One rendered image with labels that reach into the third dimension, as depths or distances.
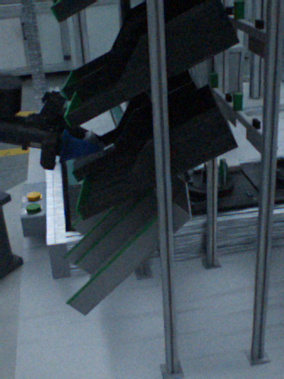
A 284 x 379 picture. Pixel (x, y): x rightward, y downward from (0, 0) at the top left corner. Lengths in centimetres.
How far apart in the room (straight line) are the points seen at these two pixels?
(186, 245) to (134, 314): 24
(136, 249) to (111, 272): 7
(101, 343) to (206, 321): 23
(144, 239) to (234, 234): 49
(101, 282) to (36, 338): 27
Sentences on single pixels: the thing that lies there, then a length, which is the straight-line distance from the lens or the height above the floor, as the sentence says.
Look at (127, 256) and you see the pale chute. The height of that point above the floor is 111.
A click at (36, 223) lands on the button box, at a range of 142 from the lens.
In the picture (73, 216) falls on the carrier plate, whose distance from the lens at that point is 136.
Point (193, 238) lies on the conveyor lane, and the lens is 132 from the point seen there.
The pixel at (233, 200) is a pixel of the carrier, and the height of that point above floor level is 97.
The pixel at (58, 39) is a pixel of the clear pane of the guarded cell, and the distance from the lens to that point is 262.
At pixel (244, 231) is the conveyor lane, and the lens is 135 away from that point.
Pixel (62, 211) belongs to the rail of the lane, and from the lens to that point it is 141.
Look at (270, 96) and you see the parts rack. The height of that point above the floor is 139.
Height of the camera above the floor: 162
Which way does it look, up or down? 27 degrees down
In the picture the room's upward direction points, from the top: 4 degrees counter-clockwise
